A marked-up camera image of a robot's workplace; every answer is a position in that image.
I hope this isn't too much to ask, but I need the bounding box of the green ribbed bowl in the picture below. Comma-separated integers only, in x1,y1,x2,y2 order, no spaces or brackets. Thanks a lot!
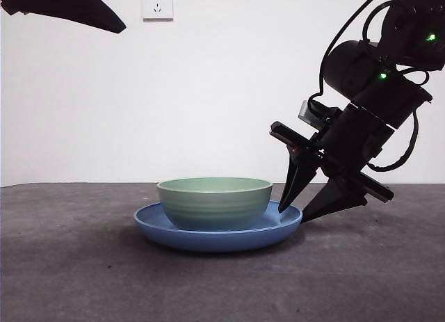
156,177,274,232

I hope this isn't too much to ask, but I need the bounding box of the blue round plate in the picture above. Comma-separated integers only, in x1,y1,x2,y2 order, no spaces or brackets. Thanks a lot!
133,200,303,252

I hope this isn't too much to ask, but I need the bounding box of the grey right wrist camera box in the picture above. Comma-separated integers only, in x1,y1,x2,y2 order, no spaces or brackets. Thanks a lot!
298,99,343,128

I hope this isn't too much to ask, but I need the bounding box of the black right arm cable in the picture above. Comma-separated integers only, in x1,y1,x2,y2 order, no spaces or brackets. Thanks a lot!
367,106,420,172
362,1,394,42
307,0,387,102

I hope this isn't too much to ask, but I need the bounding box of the white wall socket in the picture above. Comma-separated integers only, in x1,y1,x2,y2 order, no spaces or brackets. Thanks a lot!
142,0,174,22

